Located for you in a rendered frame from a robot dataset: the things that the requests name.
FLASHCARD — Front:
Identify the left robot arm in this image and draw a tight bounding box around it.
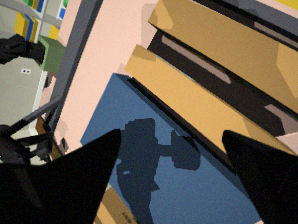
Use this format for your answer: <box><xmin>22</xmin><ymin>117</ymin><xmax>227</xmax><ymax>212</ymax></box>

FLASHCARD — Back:
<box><xmin>0</xmin><ymin>34</ymin><xmax>46</xmax><ymax>164</ymax></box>

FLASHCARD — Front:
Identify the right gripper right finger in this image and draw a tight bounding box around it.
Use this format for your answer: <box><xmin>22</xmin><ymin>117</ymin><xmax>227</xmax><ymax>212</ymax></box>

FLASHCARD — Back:
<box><xmin>222</xmin><ymin>130</ymin><xmax>298</xmax><ymax>224</ymax></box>

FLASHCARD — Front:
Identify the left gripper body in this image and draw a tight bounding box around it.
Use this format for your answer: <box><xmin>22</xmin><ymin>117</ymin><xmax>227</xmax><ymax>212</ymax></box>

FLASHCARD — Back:
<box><xmin>0</xmin><ymin>139</ymin><xmax>53</xmax><ymax>160</ymax></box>

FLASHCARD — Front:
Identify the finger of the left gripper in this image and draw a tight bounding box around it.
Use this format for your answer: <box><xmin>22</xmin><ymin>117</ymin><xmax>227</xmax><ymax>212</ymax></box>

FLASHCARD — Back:
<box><xmin>40</xmin><ymin>155</ymin><xmax>51</xmax><ymax>163</ymax></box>

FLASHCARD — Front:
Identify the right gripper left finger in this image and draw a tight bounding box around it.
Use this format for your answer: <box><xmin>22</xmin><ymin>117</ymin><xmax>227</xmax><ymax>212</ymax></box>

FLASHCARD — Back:
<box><xmin>0</xmin><ymin>129</ymin><xmax>121</xmax><ymax>224</ymax></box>

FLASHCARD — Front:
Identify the brown cardboard carton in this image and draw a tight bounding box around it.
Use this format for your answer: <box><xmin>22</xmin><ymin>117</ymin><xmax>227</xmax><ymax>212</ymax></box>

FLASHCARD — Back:
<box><xmin>124</xmin><ymin>44</ymin><xmax>298</xmax><ymax>156</ymax></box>
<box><xmin>97</xmin><ymin>183</ymin><xmax>139</xmax><ymax>224</ymax></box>
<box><xmin>93</xmin><ymin>215</ymin><xmax>102</xmax><ymax>224</ymax></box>
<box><xmin>147</xmin><ymin>0</ymin><xmax>298</xmax><ymax>122</ymax></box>

